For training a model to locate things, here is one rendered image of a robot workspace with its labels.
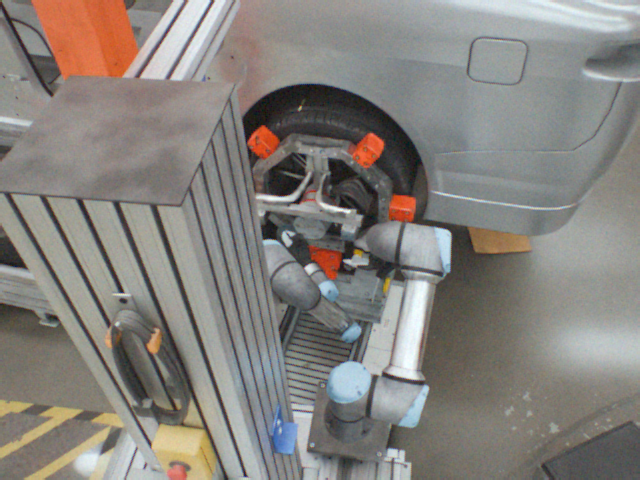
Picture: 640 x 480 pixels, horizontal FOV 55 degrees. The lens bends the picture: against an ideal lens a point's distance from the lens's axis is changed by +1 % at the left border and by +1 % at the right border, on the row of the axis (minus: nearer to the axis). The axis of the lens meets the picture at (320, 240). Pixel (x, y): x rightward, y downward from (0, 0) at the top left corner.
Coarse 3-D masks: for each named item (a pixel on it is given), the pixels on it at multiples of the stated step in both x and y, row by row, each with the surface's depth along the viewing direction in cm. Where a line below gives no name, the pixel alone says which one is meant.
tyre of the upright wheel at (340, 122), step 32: (288, 96) 245; (320, 96) 232; (352, 96) 232; (288, 128) 229; (320, 128) 224; (352, 128) 221; (384, 128) 229; (256, 160) 245; (384, 160) 226; (416, 160) 246
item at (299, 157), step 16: (288, 160) 267; (304, 160) 241; (272, 176) 252; (288, 176) 266; (304, 176) 247; (352, 176) 240; (272, 192) 256; (288, 192) 256; (304, 192) 254; (368, 192) 243; (352, 208) 269; (336, 224) 262; (368, 224) 254
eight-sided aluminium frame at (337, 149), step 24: (288, 144) 223; (312, 144) 221; (336, 144) 222; (264, 168) 236; (360, 168) 221; (264, 192) 245; (384, 192) 226; (288, 216) 258; (384, 216) 236; (312, 240) 258; (336, 240) 260
